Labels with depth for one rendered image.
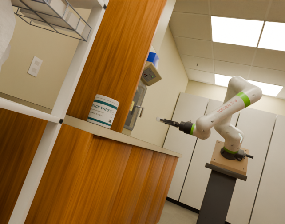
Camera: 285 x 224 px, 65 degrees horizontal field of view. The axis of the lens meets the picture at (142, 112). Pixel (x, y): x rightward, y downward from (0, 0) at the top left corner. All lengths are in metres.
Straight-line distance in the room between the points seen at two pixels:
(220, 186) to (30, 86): 1.60
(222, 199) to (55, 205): 1.39
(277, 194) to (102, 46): 3.85
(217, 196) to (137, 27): 1.47
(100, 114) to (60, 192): 0.40
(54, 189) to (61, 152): 0.15
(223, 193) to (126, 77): 1.20
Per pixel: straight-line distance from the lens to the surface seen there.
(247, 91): 1.75
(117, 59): 1.73
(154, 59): 1.76
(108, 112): 1.15
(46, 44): 1.63
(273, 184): 4.67
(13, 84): 1.52
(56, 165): 1.01
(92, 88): 1.74
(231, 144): 1.98
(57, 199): 1.00
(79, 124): 0.97
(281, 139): 4.73
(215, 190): 2.03
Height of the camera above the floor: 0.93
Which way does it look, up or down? 7 degrees up
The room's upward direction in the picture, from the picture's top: 19 degrees clockwise
